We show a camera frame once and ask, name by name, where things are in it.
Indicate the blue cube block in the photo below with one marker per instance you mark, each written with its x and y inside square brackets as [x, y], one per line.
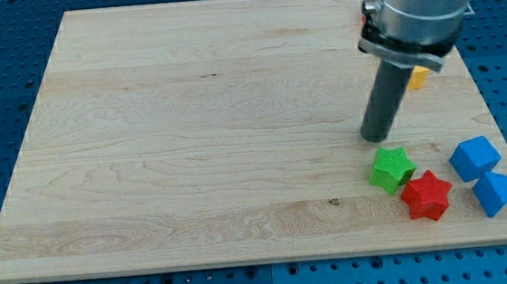
[473, 157]

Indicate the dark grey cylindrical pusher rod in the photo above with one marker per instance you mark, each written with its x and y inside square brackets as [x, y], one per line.
[387, 93]

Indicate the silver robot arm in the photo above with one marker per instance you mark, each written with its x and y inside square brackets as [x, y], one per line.
[408, 33]

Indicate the red star block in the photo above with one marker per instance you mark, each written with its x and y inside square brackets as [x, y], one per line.
[427, 196]

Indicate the yellow block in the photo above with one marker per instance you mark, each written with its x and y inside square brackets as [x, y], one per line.
[418, 77]

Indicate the light wooden board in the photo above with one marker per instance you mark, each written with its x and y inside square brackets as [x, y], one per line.
[199, 135]

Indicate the blue triangular prism block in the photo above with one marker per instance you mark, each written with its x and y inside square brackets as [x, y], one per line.
[491, 192]

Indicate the green star block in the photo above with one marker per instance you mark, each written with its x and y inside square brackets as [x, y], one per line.
[391, 168]

